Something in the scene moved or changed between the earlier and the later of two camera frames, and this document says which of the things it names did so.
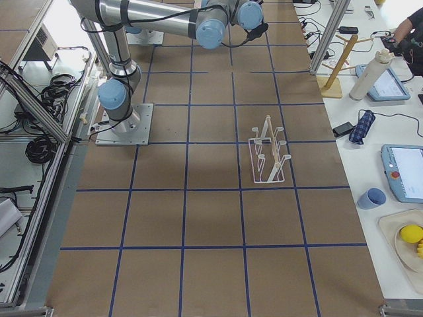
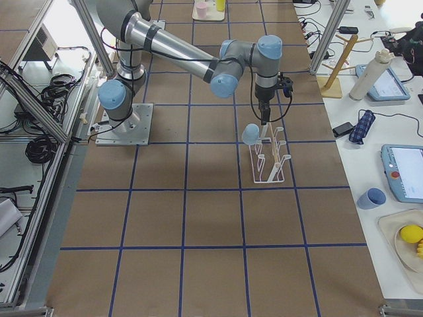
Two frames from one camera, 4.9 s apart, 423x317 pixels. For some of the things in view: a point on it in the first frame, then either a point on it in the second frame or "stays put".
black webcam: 256,32 to 286,84
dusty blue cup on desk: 373,198 stays put
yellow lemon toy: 412,233 stays put
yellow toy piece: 420,249 stays put
